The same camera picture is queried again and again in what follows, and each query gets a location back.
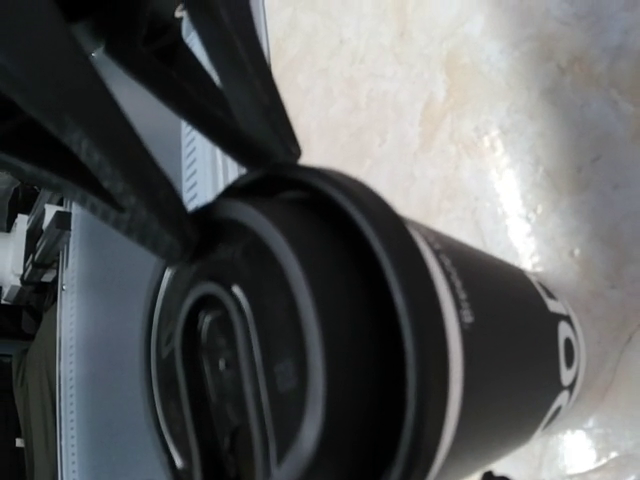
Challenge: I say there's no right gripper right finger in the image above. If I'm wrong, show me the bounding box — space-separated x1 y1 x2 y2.
185 1 301 169

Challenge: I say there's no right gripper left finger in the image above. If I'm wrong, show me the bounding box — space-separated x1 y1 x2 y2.
1 1 197 263

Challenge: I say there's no black plastic cup lid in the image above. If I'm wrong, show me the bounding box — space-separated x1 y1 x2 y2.
147 166 448 479

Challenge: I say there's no black paper coffee cup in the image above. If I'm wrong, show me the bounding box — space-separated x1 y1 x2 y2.
406 221 586 479

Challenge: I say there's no aluminium front rail frame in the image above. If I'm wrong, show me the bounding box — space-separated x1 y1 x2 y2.
54 0 271 480

